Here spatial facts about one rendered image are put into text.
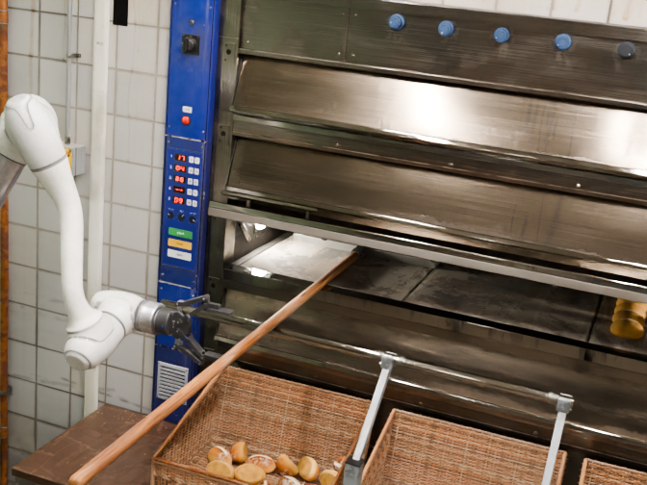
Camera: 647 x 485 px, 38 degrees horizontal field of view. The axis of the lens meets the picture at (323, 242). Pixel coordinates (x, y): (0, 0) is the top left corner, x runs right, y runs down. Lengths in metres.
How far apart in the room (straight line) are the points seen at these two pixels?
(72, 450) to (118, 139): 1.04
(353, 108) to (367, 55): 0.16
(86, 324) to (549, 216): 1.33
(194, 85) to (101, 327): 0.90
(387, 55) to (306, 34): 0.26
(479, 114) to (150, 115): 1.09
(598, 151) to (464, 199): 0.41
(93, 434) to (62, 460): 0.19
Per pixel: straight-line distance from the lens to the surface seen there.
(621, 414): 2.94
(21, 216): 3.56
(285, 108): 2.93
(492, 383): 2.55
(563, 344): 2.88
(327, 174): 2.94
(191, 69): 3.05
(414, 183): 2.86
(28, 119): 2.49
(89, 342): 2.53
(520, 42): 2.74
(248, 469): 3.04
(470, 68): 2.77
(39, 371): 3.72
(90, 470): 1.94
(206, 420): 3.19
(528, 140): 2.74
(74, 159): 3.29
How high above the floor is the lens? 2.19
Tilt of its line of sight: 17 degrees down
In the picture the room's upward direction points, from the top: 6 degrees clockwise
